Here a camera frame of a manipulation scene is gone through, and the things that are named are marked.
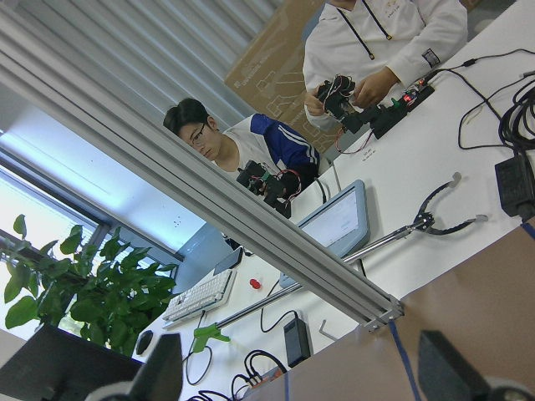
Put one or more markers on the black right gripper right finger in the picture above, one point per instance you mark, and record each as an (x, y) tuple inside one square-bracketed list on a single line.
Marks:
[(444, 374)]

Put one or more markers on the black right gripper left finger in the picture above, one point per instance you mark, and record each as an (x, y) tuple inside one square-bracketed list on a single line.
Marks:
[(161, 376)]

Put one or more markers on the green potted plant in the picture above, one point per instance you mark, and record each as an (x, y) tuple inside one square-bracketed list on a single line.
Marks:
[(104, 288)]

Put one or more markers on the white keyboard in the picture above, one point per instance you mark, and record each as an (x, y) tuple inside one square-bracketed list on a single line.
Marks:
[(200, 298)]

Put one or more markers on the black monitor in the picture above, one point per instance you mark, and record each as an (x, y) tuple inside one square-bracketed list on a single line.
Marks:
[(57, 365)]

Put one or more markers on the black power adapter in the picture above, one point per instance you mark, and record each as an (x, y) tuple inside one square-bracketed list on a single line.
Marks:
[(296, 342)]

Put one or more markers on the metal reacher grabber tool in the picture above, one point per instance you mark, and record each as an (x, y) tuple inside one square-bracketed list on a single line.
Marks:
[(423, 222)]

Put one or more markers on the blue teach pendant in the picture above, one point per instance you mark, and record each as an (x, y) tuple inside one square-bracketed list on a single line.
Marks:
[(342, 223)]

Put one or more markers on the seated person blue jacket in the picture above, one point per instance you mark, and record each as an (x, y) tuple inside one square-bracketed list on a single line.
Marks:
[(278, 148)]

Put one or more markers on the person in white hoodie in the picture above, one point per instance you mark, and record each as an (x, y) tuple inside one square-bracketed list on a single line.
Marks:
[(383, 46)]

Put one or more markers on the aluminium frame beam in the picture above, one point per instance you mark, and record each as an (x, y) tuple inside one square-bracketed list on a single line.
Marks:
[(34, 68)]

